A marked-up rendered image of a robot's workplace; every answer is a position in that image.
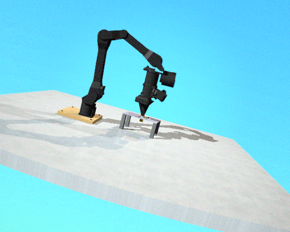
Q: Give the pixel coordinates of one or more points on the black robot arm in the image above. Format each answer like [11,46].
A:
[96,91]

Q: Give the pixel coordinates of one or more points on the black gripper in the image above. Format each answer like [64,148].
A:
[144,98]

